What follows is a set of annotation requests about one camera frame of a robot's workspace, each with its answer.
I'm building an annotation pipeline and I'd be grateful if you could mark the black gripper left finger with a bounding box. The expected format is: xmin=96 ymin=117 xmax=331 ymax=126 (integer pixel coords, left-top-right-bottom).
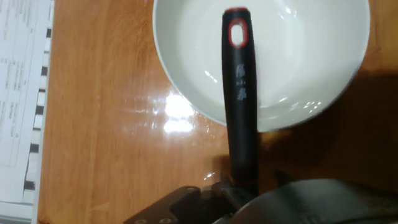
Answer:
xmin=123 ymin=185 xmax=206 ymax=224

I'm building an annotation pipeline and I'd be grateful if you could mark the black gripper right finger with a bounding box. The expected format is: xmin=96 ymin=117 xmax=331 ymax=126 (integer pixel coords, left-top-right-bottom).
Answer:
xmin=211 ymin=181 xmax=254 ymax=210

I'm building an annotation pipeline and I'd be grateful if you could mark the black ladle with red accents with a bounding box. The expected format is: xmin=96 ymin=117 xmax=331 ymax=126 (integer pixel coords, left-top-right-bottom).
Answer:
xmin=221 ymin=7 xmax=259 ymax=197

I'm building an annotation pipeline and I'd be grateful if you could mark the white ceramic bowl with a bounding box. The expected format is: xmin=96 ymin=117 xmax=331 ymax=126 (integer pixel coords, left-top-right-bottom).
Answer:
xmin=152 ymin=0 xmax=371 ymax=133

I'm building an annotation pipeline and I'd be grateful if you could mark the glossy wooden board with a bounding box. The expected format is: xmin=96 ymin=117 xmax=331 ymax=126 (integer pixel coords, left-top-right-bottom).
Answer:
xmin=37 ymin=0 xmax=398 ymax=224

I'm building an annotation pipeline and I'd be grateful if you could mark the white printed paper sheet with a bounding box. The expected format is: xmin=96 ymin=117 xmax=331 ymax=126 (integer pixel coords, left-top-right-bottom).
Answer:
xmin=0 ymin=0 xmax=55 ymax=205

